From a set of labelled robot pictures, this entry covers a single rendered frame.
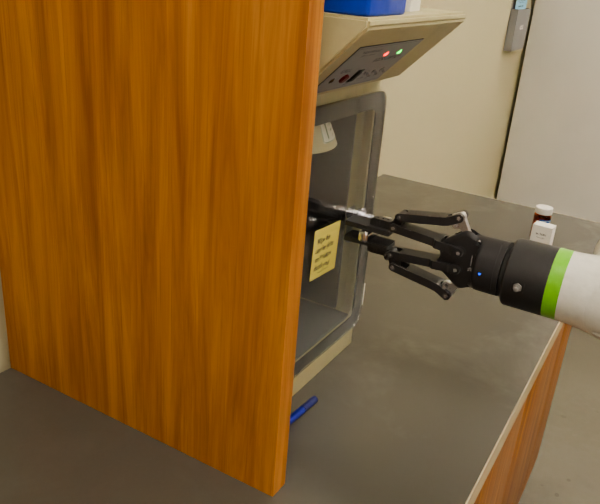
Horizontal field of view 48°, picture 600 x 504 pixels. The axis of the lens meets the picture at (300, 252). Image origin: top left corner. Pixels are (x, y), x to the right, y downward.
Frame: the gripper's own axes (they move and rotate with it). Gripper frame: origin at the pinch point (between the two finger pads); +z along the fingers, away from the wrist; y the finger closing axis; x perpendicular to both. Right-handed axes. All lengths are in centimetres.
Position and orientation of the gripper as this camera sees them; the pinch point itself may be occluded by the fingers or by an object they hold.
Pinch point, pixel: (369, 232)
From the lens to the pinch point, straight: 100.5
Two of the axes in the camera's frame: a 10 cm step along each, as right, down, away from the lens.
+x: -5.1, 3.1, -8.0
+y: 0.7, -9.1, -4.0
